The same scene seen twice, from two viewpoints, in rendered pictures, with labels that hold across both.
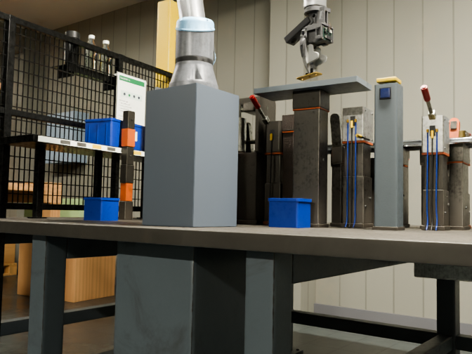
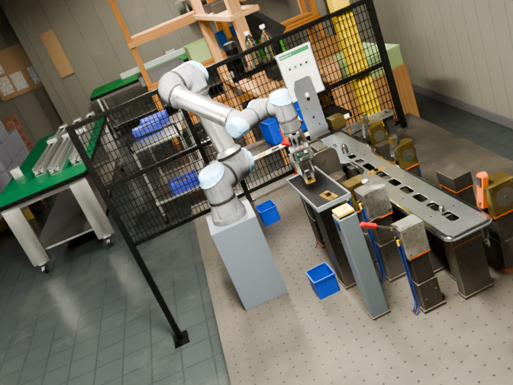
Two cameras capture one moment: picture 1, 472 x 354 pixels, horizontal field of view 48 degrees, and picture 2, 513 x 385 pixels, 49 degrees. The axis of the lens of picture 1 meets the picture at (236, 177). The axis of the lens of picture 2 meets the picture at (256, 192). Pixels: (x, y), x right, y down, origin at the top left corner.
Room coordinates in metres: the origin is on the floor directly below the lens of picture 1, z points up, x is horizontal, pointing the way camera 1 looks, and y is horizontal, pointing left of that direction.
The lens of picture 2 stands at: (0.30, -1.65, 2.07)
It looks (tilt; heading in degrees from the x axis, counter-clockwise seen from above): 23 degrees down; 50
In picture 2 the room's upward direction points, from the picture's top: 22 degrees counter-clockwise
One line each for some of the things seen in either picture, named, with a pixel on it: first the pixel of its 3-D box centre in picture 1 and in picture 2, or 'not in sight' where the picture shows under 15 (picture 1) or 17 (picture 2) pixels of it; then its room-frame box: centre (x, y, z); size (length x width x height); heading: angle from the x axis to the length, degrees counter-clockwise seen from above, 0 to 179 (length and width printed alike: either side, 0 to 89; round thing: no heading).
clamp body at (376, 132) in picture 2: not in sight; (384, 153); (2.57, -0.01, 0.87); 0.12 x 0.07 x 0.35; 147
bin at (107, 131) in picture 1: (118, 137); (288, 121); (2.57, 0.58, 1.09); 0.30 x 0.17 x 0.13; 155
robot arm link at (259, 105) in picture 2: not in sight; (260, 110); (1.72, -0.15, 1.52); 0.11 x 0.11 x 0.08; 1
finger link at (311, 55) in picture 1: (311, 57); (301, 171); (1.72, -0.24, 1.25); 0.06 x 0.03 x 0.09; 46
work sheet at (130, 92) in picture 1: (130, 105); (300, 72); (2.80, 0.57, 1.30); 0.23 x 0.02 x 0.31; 147
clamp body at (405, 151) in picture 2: not in sight; (413, 174); (2.36, -0.29, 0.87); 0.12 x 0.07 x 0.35; 147
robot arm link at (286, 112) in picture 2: not in sight; (282, 105); (1.73, -0.25, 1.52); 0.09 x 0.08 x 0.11; 91
